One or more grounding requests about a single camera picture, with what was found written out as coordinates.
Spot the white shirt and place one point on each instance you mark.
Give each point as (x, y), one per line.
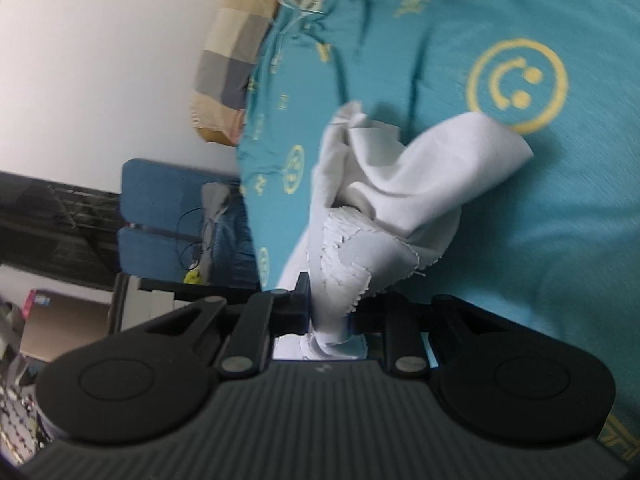
(395, 185)

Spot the cardboard box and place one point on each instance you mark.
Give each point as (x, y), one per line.
(65, 327)

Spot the blue padded chair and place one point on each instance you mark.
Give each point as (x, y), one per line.
(155, 200)

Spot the dark window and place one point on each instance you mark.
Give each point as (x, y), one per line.
(50, 230)

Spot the checkered beige grey pillow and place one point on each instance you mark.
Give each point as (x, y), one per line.
(227, 65)

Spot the teal printed bed sheet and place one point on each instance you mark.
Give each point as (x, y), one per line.
(550, 220)

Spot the yellow green small object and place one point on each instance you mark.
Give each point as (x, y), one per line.
(194, 276)

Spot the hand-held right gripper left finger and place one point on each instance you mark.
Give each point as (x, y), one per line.
(301, 310)

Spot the grey cloth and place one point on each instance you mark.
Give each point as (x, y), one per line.
(216, 210)

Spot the black table edge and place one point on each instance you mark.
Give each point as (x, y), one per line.
(200, 287)

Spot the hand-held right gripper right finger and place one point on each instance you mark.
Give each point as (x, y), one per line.
(372, 317)

